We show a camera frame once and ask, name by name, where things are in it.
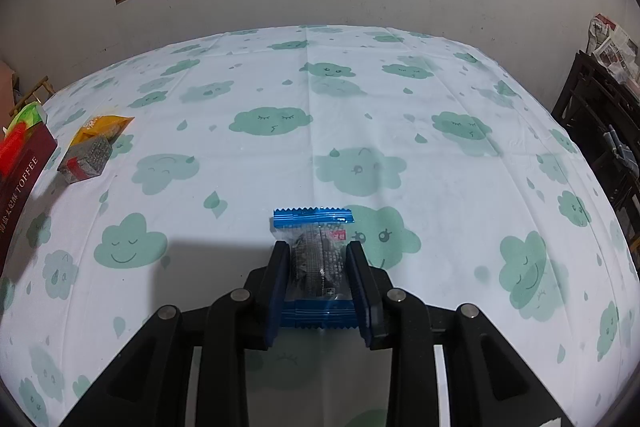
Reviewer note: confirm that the cloud pattern tablecloth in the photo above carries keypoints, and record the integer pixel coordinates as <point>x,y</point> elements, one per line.
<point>463,188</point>

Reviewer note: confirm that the red snack packet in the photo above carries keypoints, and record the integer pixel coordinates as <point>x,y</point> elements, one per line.
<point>11,148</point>

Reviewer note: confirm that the stack of newspapers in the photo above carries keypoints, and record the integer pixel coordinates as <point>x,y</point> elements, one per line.
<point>613,49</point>

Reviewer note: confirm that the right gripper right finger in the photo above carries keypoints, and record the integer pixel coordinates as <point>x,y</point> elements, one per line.
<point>444,360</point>

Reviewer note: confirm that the dark wooden shelf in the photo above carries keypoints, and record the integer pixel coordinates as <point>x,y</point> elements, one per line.
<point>602,117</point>

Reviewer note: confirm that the small blue candy packet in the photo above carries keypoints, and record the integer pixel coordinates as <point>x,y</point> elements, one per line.
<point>318,295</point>

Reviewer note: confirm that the small bamboo chair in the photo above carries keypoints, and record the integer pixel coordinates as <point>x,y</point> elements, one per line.
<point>32,95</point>

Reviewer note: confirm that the gold and red toffee tin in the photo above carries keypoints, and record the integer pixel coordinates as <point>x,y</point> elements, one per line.
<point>16,188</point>

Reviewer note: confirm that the green tissue pack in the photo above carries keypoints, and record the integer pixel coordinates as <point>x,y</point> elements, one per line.
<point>31,114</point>

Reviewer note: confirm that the orange snack packet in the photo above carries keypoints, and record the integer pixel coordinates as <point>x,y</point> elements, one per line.
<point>107,126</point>

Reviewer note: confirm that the silver seaweed snack packet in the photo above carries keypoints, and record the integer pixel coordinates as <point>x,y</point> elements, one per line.
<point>85,160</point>

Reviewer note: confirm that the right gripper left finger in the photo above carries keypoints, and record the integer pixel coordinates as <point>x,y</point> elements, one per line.
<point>147,383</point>

